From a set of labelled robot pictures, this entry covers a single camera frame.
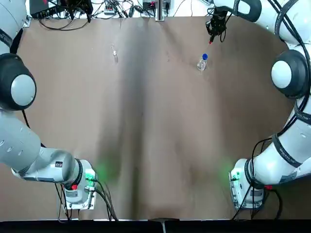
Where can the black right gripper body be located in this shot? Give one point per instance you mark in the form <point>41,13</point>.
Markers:
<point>217,25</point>

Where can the clear glass sample vial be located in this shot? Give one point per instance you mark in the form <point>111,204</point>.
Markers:
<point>114,54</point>

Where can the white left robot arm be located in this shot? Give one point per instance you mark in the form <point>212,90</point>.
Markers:
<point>19,145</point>

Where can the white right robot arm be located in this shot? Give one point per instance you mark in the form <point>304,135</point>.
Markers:
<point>286,75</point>

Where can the clear bottle with blue cap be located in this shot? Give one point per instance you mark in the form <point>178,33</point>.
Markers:
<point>201,65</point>

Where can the grey hub with red plugs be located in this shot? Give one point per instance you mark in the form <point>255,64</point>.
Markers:
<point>109,8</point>

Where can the black box with red logo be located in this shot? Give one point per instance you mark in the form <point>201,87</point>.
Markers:
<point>41,11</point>

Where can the dark electronics box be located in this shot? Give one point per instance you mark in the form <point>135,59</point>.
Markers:
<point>148,3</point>

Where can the black clamp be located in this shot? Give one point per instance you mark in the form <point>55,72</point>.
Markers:
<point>164,220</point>

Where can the silver aluminium frame rail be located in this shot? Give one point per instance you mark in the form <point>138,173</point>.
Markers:
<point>28,23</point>

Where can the silver aluminium post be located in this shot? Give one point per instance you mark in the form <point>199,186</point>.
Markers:
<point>160,9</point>

